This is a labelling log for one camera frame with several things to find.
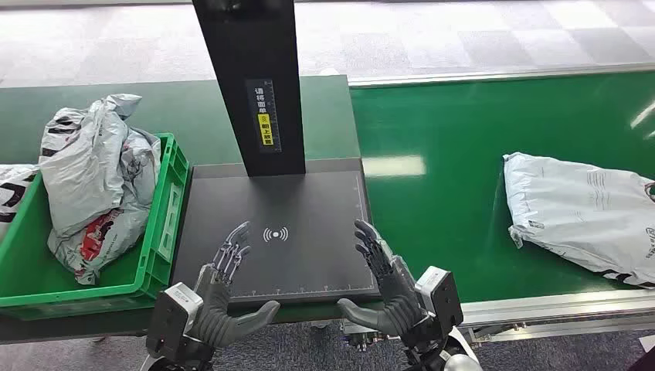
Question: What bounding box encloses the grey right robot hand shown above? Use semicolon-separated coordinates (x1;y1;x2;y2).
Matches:
338;220;431;348

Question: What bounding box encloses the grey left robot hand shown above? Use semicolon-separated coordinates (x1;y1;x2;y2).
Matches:
192;221;281;349

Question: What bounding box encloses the grey plastic mailer package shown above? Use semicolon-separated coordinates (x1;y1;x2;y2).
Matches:
503;151;655;289

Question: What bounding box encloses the green conveyor belt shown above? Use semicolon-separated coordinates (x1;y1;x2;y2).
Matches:
350;71;655;304

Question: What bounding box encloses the black inbound scanner machine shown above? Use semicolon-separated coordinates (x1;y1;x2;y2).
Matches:
171;0;385;308

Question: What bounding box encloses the crumpled grey mailer package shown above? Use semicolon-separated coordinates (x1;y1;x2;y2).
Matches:
39;94;143;237

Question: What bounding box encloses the grey mailer with red print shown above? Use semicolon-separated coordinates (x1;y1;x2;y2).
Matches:
47;128;163;286

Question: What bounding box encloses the green plastic crate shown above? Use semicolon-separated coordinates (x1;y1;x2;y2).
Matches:
0;133;191;322

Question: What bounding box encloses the black and yellow label sticker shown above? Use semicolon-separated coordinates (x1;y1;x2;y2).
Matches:
244;77;283;155

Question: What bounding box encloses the white mailer with black print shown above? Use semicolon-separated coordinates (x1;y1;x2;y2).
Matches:
0;163;40;242

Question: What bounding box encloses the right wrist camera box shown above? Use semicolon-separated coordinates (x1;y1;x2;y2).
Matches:
414;266;465;344

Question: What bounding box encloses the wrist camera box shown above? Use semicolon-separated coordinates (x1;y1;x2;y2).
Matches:
145;282;213;365
414;266;465;344

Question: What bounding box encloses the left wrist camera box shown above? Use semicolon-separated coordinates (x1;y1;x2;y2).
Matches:
145;282;213;365

